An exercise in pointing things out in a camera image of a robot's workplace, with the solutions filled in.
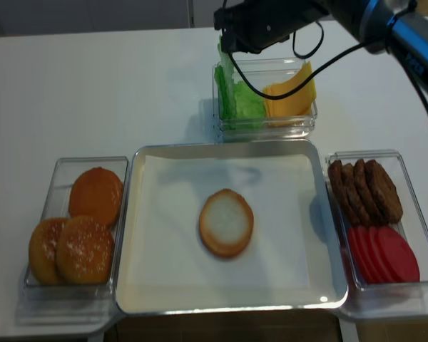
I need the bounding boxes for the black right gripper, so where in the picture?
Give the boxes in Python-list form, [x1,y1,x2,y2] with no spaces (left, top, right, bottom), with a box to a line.
[213,0,329,54]

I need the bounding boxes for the green lettuce leaf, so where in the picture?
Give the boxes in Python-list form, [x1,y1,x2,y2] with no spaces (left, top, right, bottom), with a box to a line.
[215,39,243,120]

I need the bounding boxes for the black blue robot arm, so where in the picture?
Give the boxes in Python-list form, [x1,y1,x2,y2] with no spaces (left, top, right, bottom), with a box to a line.
[213,1,428,93]

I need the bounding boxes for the clear lettuce cheese container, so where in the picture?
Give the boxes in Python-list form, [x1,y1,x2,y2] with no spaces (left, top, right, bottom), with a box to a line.
[212,58,318,143]

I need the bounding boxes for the remaining green lettuce leaves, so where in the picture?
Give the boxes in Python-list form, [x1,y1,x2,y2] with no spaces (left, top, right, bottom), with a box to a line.
[214,64,265,130]

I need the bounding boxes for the yellow cheese slice stack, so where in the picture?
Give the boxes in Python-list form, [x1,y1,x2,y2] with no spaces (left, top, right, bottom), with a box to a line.
[262,62,317,127]

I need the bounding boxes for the leftmost brown meat patty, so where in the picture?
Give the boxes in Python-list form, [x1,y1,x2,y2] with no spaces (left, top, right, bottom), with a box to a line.
[327,160,360,227]

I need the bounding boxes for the brown meat patty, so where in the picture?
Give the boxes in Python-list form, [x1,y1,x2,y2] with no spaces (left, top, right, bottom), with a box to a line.
[341,163,372,227]
[354,159,388,226]
[365,160,403,224]
[327,160,360,227]

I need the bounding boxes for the bottom bun half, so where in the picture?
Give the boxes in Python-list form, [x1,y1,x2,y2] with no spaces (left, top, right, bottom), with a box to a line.
[198,189,254,259]

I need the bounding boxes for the rightmost brown meat patty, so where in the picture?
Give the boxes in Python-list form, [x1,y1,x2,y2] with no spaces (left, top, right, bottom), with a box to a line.
[365,160,403,224]

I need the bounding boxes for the plain orange bun top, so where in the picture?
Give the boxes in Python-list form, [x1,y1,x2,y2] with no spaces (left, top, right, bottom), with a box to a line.
[68,167,123,228]

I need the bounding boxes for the white parchment paper sheet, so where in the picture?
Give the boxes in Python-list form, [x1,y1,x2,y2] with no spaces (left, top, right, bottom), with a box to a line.
[127,157,311,289]

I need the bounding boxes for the red tomato slice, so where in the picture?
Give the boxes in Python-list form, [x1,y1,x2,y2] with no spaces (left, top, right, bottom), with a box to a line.
[377,227,420,283]
[355,226,380,284]
[367,227,392,283]
[347,227,374,284]

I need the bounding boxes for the leftmost red tomato slice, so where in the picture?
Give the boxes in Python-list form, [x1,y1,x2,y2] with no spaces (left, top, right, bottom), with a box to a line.
[347,227,374,284]

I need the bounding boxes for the front sesame bun top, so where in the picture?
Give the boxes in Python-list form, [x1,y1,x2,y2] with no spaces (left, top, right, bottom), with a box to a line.
[56,216,114,284]

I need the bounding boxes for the sesame bun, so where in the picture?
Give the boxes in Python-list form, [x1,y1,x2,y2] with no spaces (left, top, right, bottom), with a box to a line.
[29,217,68,285]
[56,216,114,284]

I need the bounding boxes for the white metal serving tray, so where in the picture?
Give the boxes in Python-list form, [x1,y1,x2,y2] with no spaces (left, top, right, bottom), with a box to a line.
[116,139,348,315]

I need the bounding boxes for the rightmost red tomato slice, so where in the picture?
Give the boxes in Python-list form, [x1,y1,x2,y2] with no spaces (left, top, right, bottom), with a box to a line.
[377,227,420,283]

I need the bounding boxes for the clear patty tomato container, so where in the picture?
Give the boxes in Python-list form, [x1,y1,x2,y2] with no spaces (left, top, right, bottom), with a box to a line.
[325,149,428,296]

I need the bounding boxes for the left sesame bun top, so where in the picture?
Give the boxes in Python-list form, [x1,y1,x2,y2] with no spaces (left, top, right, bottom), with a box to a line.
[29,217,68,285]

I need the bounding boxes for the clear bun container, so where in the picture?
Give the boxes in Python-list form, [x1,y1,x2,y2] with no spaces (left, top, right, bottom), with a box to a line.
[22,157,130,300]

